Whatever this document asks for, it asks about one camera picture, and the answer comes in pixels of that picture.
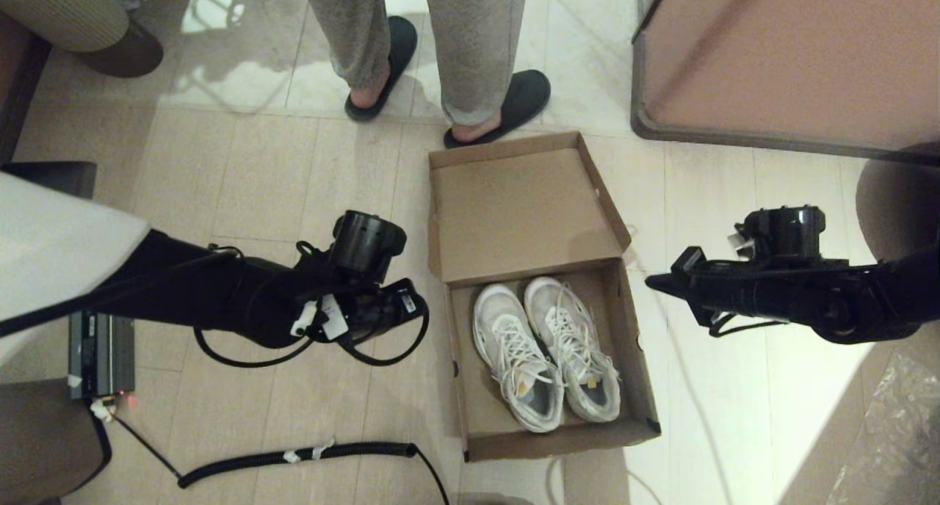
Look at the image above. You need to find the black slipper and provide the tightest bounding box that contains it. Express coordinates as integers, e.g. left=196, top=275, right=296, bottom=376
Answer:
left=444, top=70, right=552, bottom=150
left=345, top=16, right=419, bottom=123

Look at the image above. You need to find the black floor mat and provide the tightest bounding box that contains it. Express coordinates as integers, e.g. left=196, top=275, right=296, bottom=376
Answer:
left=0, top=161, right=97, bottom=199

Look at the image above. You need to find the dark brown furniture edge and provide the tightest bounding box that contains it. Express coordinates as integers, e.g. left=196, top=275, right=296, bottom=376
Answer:
left=0, top=12, right=52, bottom=164

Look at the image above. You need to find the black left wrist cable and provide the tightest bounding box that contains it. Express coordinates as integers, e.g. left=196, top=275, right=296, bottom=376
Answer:
left=192, top=242, right=431, bottom=368

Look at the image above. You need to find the white lace-up sneaker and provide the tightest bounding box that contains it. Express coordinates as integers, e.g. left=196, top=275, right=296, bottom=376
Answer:
left=524, top=276, right=622, bottom=424
left=472, top=283, right=566, bottom=434

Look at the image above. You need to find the beige ribbed pouf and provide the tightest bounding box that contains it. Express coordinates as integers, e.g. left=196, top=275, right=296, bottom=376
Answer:
left=0, top=0, right=164, bottom=79

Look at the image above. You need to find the pink cabinet with grey edge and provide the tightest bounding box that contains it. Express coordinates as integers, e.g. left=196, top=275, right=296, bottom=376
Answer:
left=629, top=0, right=940, bottom=170

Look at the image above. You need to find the long black corrugated cable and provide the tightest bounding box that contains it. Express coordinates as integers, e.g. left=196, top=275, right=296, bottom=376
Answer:
left=110, top=410, right=450, bottom=505

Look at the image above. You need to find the grey metal power unit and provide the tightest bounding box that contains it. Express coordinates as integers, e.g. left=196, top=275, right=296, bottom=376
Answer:
left=68, top=310, right=137, bottom=402

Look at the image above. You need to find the brown cardboard shoe box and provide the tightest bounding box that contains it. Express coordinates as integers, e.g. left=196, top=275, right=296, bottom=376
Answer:
left=427, top=131, right=662, bottom=463

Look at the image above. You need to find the clear plastic sheet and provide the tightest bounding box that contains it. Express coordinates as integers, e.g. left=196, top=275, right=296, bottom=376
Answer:
left=826, top=351, right=940, bottom=505

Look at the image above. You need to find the thick black smooth cable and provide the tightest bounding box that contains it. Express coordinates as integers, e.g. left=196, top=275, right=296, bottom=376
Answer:
left=44, top=399, right=115, bottom=502

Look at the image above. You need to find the brown rounded base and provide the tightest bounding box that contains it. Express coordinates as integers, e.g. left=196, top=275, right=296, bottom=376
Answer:
left=0, top=379, right=112, bottom=505

